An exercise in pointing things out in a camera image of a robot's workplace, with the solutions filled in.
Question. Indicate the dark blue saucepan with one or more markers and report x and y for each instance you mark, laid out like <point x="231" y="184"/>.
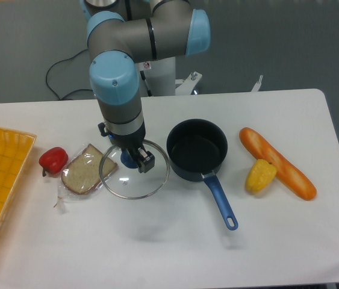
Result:
<point x="196" y="150"/>

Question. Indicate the orange baguette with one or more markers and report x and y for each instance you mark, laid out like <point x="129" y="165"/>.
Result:
<point x="287" y="173"/>

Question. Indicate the red bell pepper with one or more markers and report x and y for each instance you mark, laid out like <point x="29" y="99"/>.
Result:
<point x="53" y="160"/>

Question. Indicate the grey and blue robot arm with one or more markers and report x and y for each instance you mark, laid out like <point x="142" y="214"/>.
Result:
<point x="122" y="34"/>

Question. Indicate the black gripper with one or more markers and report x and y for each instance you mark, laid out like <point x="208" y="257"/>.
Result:
<point x="129" y="137"/>

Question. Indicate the wrapped bread slice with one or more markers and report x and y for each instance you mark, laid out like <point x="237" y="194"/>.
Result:
<point x="81" y="178"/>

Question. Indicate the glass lid with blue knob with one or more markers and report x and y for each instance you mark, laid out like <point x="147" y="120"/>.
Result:
<point x="127" y="182"/>

